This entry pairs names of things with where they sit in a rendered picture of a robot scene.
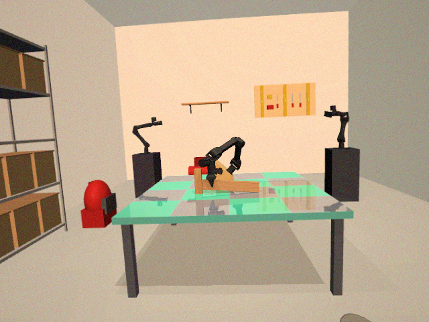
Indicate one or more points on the brown wooden post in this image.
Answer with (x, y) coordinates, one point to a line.
(198, 180)

